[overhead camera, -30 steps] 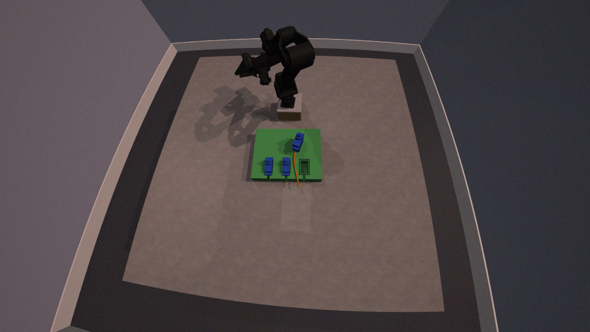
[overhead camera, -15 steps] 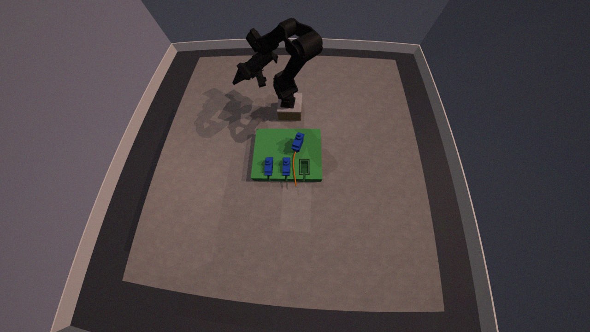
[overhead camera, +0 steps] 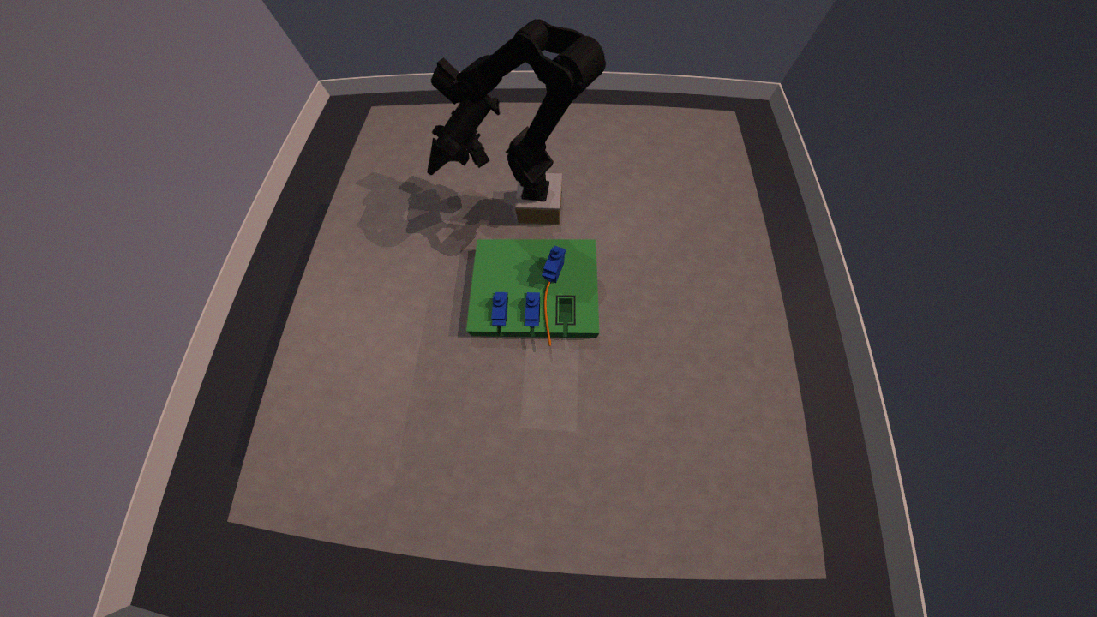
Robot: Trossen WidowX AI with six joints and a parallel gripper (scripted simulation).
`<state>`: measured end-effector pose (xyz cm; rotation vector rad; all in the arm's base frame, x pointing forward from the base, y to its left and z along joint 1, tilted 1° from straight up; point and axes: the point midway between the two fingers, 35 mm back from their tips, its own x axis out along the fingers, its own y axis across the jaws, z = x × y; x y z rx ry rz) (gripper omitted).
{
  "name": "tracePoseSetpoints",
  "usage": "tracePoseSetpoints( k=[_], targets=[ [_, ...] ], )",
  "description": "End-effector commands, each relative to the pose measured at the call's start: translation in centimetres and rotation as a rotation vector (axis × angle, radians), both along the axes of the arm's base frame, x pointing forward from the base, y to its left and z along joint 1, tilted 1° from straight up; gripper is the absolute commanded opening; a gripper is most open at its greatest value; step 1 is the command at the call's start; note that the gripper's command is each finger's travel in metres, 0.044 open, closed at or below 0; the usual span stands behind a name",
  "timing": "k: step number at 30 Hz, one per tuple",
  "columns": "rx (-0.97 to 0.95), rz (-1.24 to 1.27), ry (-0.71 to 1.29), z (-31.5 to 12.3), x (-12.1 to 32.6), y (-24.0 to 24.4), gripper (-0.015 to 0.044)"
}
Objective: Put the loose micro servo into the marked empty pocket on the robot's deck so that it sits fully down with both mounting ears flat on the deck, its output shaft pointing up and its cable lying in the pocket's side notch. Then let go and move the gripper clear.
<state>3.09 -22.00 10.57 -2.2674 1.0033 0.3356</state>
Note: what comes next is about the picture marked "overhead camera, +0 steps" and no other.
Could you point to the blue micro servo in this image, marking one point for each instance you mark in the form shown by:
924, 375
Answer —
551, 272

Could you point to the green flat panel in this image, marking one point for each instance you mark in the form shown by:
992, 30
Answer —
507, 291

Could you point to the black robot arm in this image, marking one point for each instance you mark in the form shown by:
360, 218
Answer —
579, 63

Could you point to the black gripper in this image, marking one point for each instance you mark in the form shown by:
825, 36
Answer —
450, 146

